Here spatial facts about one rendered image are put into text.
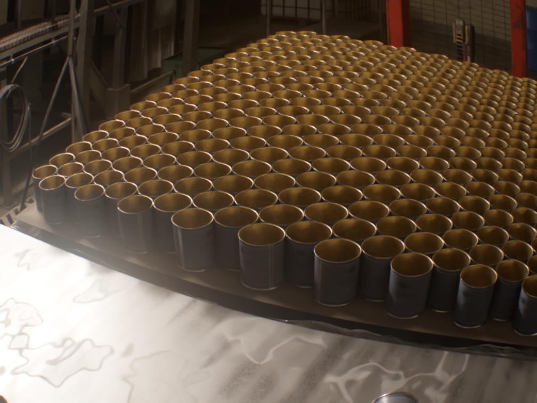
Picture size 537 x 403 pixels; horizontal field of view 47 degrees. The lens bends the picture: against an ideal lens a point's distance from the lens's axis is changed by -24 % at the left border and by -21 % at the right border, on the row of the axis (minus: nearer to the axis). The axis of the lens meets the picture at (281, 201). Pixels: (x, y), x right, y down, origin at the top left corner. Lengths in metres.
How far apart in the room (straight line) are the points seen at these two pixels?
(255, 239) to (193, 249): 0.10
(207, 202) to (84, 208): 0.24
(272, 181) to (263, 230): 0.18
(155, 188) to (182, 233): 0.19
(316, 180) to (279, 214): 0.14
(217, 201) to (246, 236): 0.13
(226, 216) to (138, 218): 0.15
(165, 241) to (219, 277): 0.12
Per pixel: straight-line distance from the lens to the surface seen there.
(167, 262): 1.25
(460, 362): 1.02
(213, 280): 1.20
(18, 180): 4.75
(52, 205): 1.40
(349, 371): 0.99
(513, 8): 2.42
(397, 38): 2.54
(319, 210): 1.25
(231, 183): 1.35
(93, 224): 1.33
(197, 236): 1.19
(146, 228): 1.26
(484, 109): 1.87
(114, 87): 5.52
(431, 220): 1.24
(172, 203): 1.30
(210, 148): 1.52
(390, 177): 1.39
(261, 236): 1.20
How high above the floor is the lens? 1.68
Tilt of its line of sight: 24 degrees down
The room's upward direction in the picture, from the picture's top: 1 degrees clockwise
